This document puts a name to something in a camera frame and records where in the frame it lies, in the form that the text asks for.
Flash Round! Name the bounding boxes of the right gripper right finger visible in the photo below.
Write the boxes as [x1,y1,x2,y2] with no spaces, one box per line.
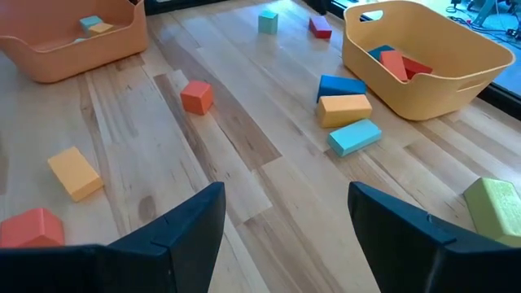
[348,181,521,293]

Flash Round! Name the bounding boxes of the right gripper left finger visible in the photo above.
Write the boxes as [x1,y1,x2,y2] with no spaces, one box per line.
[0,181,228,293]

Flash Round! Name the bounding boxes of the green rectangular block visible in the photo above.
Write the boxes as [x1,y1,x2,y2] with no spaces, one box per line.
[462,177,521,248]

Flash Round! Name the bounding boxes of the orange-red small cube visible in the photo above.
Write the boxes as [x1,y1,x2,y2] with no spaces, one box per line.
[0,208,66,249]
[180,80,215,116]

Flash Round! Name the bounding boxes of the yellow-orange rectangular block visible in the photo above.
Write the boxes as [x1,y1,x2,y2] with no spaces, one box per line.
[316,94,374,129]
[46,146,105,203]

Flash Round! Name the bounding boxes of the light teal rectangular block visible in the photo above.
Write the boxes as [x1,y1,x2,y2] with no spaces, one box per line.
[327,118,383,158]

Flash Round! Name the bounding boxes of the red medium block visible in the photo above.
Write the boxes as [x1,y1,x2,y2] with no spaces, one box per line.
[308,15,333,40]
[401,55,434,81]

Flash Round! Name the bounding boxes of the blue rectangular block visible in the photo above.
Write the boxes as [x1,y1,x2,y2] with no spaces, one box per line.
[367,44,396,62]
[316,74,368,103]

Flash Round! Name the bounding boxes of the orange-red medium block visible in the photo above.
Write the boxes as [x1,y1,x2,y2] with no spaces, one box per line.
[379,50,409,82]

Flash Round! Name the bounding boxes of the yellow small cube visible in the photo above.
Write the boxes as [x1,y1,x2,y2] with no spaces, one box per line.
[88,23,115,37]

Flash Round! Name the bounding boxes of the yellow plastic bin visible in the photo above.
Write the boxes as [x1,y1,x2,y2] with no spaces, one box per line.
[341,0,517,122]

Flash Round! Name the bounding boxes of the orange plastic bin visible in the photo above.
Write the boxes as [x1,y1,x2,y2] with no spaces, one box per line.
[0,0,150,85]

